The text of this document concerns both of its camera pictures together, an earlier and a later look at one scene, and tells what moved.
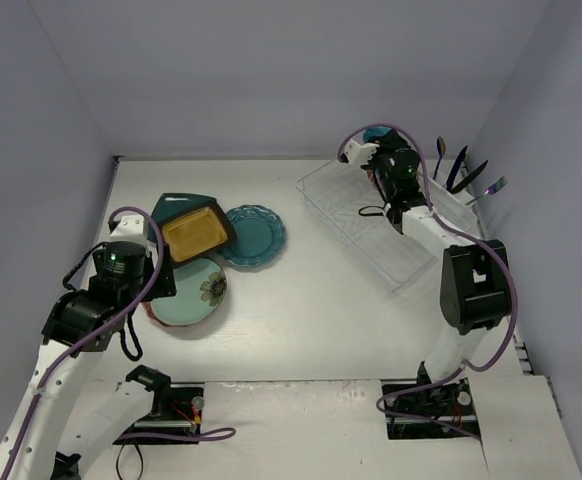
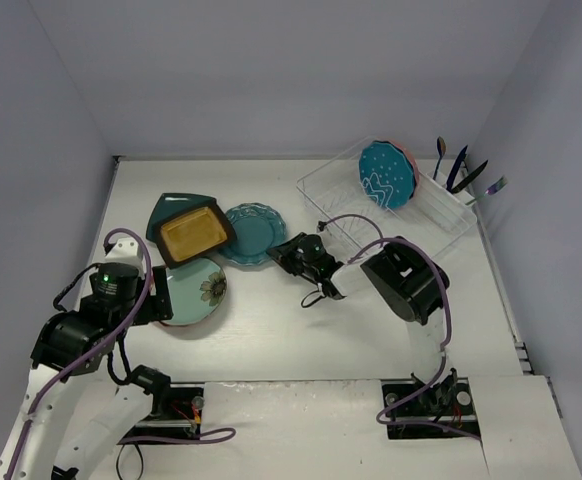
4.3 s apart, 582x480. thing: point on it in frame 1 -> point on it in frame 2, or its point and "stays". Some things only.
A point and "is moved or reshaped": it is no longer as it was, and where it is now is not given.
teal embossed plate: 260,235 stays
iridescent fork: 501,183 stays
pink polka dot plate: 372,181 is moved or reshaped
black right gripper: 388,141 -> 292,256
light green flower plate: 201,285 stays
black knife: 470,179 stays
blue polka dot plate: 374,132 is moved or reshaped
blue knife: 456,164 stays
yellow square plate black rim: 196,234 stays
